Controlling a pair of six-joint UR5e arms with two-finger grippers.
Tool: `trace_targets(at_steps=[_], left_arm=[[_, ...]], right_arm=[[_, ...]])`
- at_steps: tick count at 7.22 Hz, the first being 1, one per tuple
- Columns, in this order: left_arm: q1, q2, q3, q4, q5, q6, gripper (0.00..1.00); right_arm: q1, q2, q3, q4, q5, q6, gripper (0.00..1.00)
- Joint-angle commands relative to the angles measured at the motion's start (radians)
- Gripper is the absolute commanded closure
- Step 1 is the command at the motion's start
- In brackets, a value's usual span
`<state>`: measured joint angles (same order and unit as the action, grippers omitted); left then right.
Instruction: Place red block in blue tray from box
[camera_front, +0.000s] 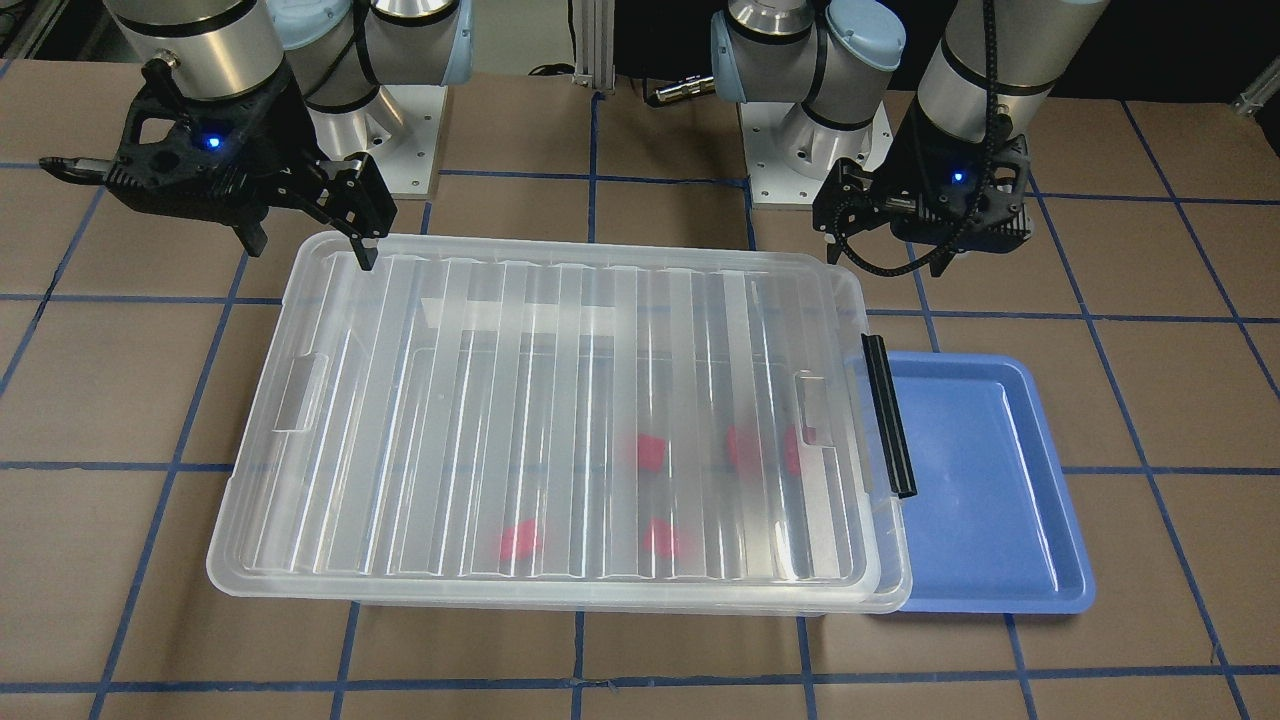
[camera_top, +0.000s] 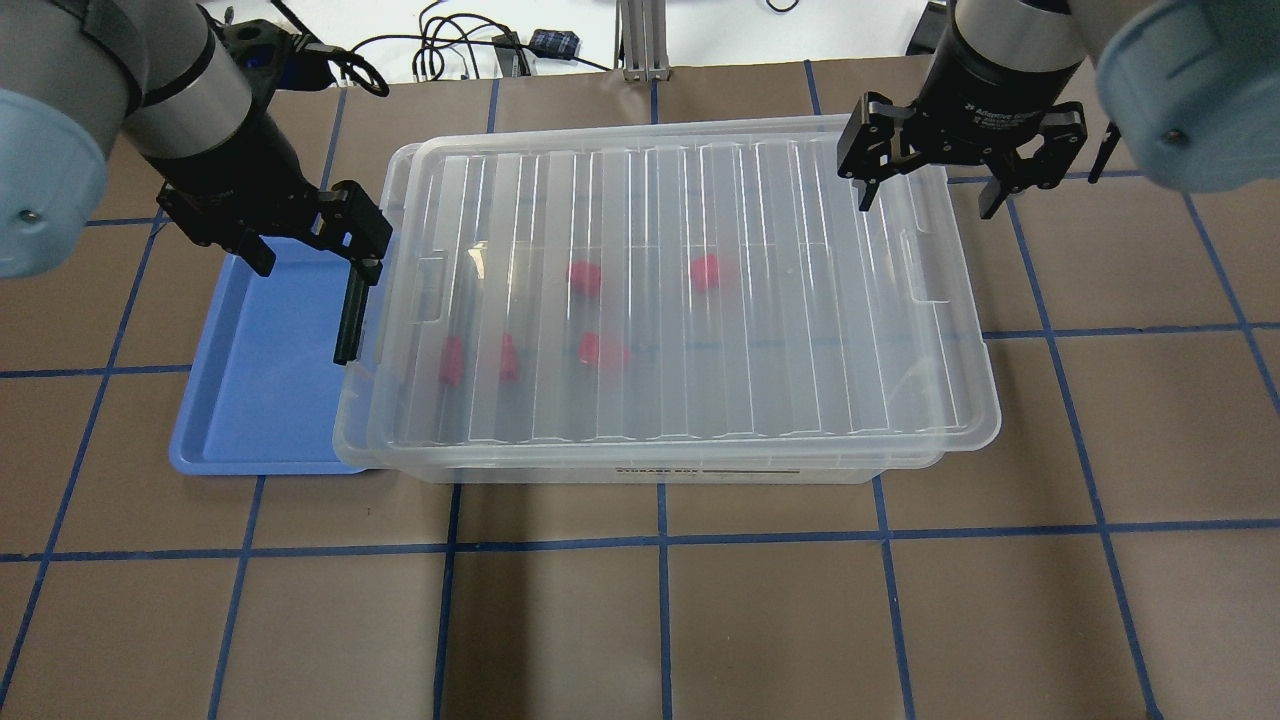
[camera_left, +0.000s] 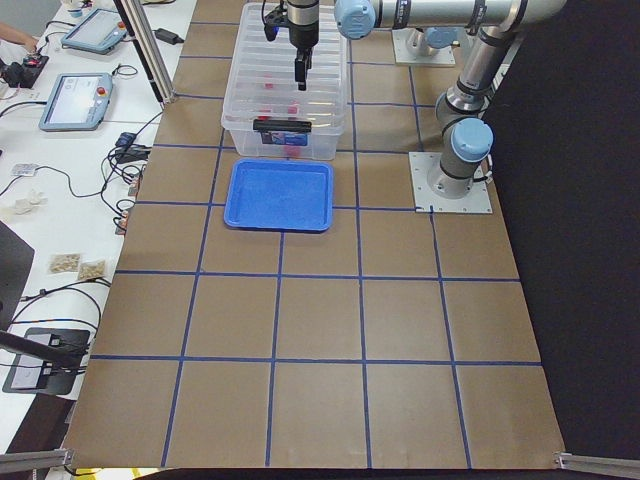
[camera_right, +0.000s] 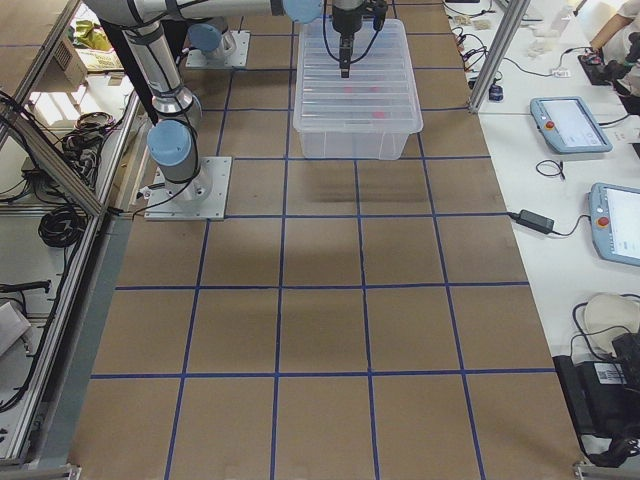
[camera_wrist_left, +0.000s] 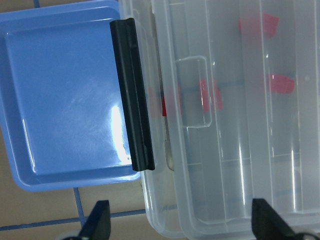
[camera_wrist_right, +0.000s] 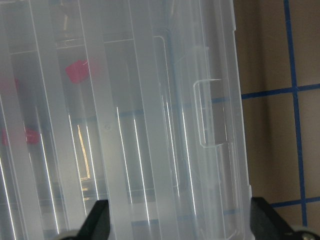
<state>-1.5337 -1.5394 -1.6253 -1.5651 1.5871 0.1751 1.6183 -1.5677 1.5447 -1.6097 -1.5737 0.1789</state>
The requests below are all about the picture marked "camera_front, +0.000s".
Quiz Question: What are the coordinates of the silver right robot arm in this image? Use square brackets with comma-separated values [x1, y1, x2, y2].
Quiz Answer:
[38, 1, 474, 272]

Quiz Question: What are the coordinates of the red block by latch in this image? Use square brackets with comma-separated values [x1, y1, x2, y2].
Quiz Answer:
[783, 425, 809, 478]

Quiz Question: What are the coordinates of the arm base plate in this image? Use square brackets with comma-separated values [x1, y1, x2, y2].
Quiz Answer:
[308, 85, 449, 199]
[739, 102, 893, 211]

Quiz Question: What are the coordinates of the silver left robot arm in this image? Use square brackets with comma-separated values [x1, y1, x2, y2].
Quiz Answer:
[710, 1, 1107, 277]

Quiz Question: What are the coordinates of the clear plastic box lid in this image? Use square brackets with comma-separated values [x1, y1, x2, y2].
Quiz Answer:
[206, 232, 913, 616]

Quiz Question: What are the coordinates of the blue plastic tray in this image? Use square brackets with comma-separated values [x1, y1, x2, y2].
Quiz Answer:
[888, 351, 1096, 615]

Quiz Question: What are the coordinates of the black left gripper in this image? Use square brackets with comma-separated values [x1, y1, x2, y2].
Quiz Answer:
[812, 102, 1033, 265]

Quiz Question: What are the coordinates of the clear plastic storage box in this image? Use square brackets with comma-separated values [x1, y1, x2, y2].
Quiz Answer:
[324, 259, 910, 615]

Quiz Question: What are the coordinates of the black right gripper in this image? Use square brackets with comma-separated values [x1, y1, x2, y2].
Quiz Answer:
[38, 58, 397, 272]

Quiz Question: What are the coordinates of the red block front centre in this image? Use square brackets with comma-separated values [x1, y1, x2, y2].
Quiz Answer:
[641, 518, 682, 559]

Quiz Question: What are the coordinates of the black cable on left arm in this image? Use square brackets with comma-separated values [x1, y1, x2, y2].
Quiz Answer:
[835, 0, 1016, 278]

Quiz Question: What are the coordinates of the black box latch handle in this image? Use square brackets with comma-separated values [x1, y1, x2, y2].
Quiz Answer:
[861, 333, 918, 500]

